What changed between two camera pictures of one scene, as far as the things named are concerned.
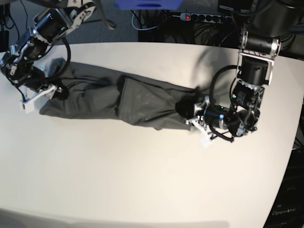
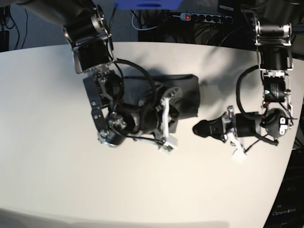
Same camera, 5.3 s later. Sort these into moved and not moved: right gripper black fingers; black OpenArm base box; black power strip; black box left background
Moved: right gripper black fingers
Not moved: black OpenArm base box; black power strip; black box left background
